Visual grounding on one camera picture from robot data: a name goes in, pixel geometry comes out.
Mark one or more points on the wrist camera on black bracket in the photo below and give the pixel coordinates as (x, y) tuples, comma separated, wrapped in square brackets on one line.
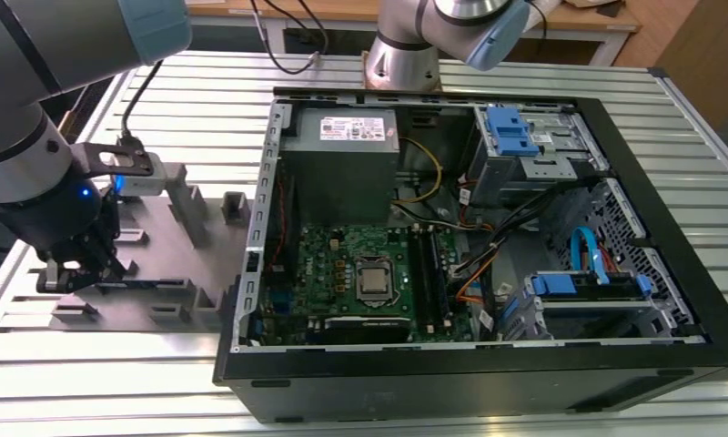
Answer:
[(152, 182)]

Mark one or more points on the metal disk bay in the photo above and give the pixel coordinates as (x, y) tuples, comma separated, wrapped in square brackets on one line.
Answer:
[(607, 311)]

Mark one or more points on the hard disk in blue carrier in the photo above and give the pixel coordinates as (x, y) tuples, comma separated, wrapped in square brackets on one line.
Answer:
[(555, 284)]

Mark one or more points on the black graphics card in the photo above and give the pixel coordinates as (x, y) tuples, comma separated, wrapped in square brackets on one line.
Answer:
[(370, 325)]

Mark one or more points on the green motherboard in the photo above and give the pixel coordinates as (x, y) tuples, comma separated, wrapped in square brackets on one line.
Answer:
[(327, 255)]

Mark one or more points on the CPU socket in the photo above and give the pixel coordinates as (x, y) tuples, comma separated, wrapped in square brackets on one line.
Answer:
[(364, 301)]

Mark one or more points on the wooden desk with white frame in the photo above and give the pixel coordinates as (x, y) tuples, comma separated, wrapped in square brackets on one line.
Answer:
[(583, 20)]

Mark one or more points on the black PC case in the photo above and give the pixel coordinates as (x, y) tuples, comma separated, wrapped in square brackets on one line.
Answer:
[(401, 387)]

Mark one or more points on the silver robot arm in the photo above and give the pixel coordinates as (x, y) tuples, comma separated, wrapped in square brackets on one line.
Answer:
[(12, 159)]

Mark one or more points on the blue plastic drive latch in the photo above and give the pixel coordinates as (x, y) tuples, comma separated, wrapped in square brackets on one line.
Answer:
[(507, 123)]

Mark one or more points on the silver CPU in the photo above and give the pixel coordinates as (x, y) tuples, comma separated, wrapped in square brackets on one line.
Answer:
[(375, 280)]

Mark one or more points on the black RAM slot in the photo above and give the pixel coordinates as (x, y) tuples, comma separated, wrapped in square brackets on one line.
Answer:
[(429, 277), (415, 273)]

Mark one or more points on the grey power supply unit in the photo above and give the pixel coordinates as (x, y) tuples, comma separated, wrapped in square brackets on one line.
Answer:
[(340, 182)]

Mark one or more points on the wooden cabinet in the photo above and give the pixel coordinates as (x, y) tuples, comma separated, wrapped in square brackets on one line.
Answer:
[(705, 54)]

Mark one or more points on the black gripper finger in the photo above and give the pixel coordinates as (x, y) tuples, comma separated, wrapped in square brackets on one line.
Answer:
[(110, 264), (51, 277)]

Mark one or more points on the grey parts rack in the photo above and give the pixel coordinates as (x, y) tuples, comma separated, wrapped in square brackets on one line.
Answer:
[(158, 236)]

